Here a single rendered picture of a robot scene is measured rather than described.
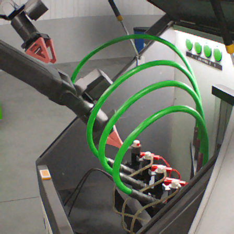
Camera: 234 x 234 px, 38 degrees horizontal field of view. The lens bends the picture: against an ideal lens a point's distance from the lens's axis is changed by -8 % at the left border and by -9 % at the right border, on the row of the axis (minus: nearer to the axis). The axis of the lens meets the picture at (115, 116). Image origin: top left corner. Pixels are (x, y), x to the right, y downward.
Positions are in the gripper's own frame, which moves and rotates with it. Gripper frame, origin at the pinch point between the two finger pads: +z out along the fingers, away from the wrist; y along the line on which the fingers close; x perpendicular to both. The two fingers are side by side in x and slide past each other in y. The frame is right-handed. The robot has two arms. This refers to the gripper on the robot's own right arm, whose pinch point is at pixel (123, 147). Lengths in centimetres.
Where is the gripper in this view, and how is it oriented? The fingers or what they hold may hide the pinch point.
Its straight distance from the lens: 101.9
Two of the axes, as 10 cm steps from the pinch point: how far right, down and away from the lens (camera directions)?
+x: -1.1, -3.2, 9.4
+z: 6.5, 6.9, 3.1
